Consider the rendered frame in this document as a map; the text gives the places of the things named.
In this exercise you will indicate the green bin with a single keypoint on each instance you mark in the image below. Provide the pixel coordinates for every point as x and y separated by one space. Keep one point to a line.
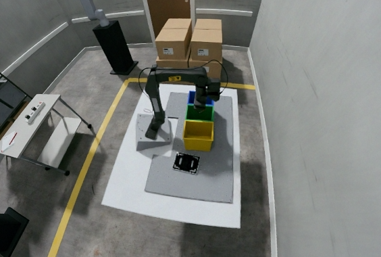
191 114

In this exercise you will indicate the yellow open bin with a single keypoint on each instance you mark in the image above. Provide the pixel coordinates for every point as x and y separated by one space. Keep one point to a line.
197 135

